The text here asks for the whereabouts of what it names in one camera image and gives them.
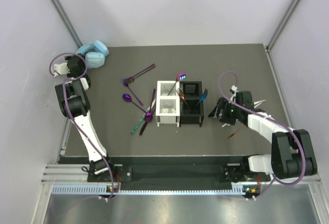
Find blue fork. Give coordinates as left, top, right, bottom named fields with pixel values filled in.
left=194, top=88, right=208, bottom=108

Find light blue headphones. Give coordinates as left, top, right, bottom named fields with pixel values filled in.
left=76, top=40, right=109, bottom=69

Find copper fork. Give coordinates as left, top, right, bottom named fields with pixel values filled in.
left=176, top=88, right=192, bottom=113

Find rainbow spoon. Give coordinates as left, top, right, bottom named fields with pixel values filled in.
left=168, top=72, right=186, bottom=96

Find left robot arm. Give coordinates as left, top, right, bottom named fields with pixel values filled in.
left=49, top=52, right=117, bottom=181

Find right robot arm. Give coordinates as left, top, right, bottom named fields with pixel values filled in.
left=208, top=91, right=318, bottom=181

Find black utensil container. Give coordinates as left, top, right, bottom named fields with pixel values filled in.
left=179, top=81, right=205, bottom=127

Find copper spoon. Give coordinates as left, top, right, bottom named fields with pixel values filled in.
left=228, top=125, right=246, bottom=139

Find white utensil container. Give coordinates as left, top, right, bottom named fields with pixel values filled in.
left=155, top=81, right=180, bottom=127

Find purple fork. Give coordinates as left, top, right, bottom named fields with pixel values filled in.
left=121, top=77, right=144, bottom=106

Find silver black fork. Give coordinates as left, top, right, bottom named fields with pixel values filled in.
left=125, top=64, right=156, bottom=83

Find purple spoon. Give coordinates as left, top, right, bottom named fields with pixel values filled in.
left=144, top=88, right=156, bottom=123
left=122, top=94, right=148, bottom=114

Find black knife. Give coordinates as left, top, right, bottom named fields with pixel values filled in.
left=139, top=100, right=156, bottom=136

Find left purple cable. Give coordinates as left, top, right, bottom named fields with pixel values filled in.
left=48, top=52, right=121, bottom=204

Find purple cable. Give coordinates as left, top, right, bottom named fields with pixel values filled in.
left=48, top=52, right=121, bottom=204
left=217, top=71, right=306, bottom=201

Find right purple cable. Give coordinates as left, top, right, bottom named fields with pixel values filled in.
left=217, top=71, right=306, bottom=201

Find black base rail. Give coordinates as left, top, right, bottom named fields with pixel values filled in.
left=81, top=156, right=270, bottom=190

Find white-blade green-handle knife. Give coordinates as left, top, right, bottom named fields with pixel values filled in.
left=131, top=114, right=146, bottom=135

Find perforated cable duct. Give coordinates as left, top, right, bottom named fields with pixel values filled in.
left=51, top=184, right=246, bottom=195

